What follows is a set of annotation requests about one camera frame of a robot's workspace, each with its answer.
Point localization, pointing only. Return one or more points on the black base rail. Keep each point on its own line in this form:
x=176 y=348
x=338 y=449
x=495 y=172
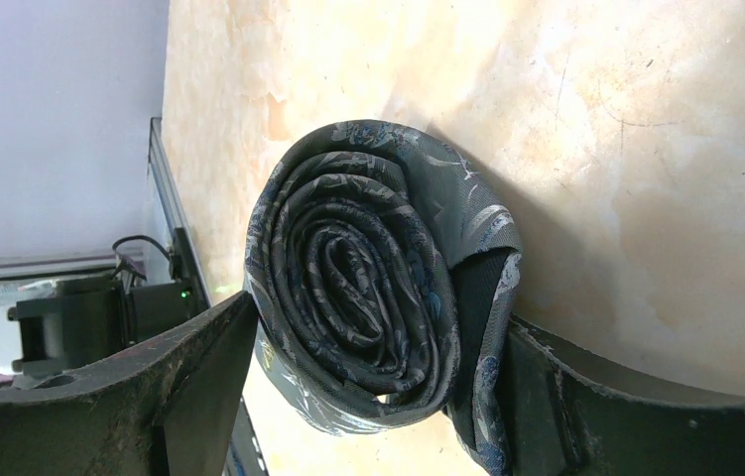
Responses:
x=244 y=456

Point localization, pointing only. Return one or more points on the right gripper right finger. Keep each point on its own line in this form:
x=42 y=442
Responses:
x=568 y=411

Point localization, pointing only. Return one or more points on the grey floral tie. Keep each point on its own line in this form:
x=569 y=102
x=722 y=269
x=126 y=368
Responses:
x=384 y=269

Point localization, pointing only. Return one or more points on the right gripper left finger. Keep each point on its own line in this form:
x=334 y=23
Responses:
x=166 y=406

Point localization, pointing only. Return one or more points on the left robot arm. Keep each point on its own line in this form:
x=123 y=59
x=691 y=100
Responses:
x=51 y=326

